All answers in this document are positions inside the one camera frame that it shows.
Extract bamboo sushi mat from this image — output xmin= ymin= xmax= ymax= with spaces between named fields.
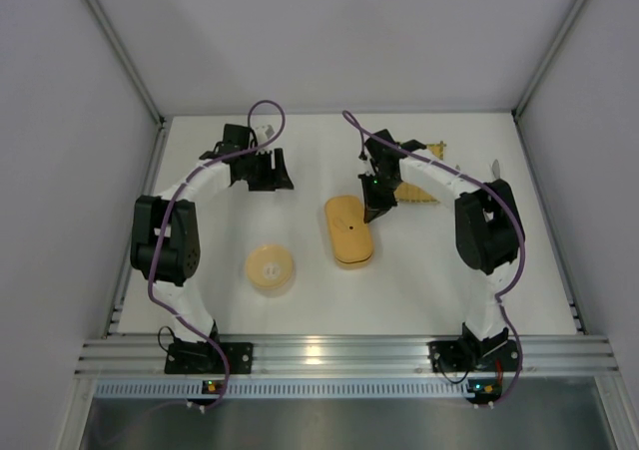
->
xmin=394 ymin=141 xmax=446 ymax=204

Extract oblong tan box lid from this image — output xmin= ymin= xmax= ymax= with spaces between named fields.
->
xmin=324 ymin=195 xmax=374 ymax=253

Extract round tan lid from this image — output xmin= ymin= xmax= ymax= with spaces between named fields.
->
xmin=245 ymin=244 xmax=295 ymax=279

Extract metal tongs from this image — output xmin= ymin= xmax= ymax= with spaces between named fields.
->
xmin=456 ymin=158 xmax=503 ymax=180

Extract oblong tan lunch box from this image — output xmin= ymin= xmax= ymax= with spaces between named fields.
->
xmin=333 ymin=247 xmax=374 ymax=269

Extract round steel container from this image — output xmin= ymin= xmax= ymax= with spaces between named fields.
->
xmin=247 ymin=271 xmax=296 ymax=298

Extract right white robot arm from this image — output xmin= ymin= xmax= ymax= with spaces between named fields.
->
xmin=358 ymin=130 xmax=525 ymax=372

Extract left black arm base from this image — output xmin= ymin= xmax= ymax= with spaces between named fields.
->
xmin=164 ymin=340 xmax=254 ymax=375

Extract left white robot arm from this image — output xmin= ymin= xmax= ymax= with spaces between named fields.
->
xmin=130 ymin=124 xmax=294 ymax=343

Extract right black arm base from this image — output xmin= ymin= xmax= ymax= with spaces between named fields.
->
xmin=427 ymin=340 xmax=521 ymax=375

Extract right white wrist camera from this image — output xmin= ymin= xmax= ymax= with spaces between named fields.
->
xmin=358 ymin=155 xmax=375 ymax=176

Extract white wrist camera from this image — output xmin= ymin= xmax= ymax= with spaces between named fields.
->
xmin=358 ymin=155 xmax=375 ymax=176
xmin=254 ymin=125 xmax=276 ymax=145

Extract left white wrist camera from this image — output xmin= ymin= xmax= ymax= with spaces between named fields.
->
xmin=254 ymin=125 xmax=276 ymax=145

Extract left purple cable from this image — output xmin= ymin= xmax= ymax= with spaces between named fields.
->
xmin=147 ymin=100 xmax=287 ymax=411

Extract grey slotted cable duct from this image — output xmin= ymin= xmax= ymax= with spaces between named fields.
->
xmin=94 ymin=377 xmax=489 ymax=400

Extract aluminium mounting rail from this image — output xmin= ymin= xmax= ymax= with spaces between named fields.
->
xmin=75 ymin=334 xmax=619 ymax=378

